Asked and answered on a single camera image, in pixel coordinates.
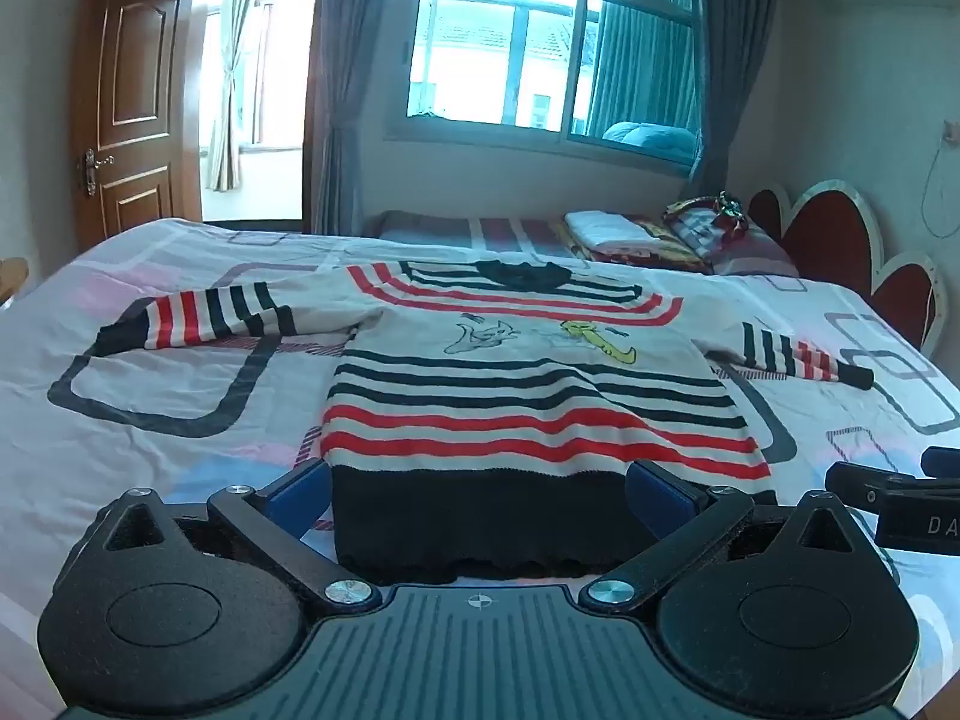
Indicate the striped pillow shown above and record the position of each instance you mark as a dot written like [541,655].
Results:
[757,251]

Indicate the balcony window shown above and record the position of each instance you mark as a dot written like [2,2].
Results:
[283,67]

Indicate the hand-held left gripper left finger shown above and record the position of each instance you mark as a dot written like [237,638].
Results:
[300,501]

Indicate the red scalloped headboard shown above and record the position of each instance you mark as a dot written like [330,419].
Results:
[832,232]

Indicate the white folded towel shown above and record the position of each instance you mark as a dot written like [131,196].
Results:
[604,229]

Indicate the striped knit sweater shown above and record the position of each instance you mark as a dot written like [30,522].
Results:
[525,405]

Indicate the brown wooden door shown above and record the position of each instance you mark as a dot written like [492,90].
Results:
[135,90]

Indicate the grey red striped mattress cover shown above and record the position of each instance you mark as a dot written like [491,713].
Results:
[465,229]

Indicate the wooden chair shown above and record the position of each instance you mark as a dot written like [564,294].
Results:
[11,274]

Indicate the beige sheer curtain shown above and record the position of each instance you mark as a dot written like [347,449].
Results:
[229,90]

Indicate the large window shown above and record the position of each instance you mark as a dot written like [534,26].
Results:
[540,37]

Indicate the bed with patterned sheet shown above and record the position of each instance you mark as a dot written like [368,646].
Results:
[150,450]

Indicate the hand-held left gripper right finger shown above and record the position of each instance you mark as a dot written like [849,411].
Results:
[661,493]

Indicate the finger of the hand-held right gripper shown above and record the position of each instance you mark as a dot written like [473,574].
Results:
[855,486]
[943,460]

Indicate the grey curtain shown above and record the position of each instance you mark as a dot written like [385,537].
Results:
[731,67]
[349,75]

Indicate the small bag on pillow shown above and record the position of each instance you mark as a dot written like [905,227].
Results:
[724,204]

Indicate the blue quilt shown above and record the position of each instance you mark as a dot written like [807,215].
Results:
[649,136]

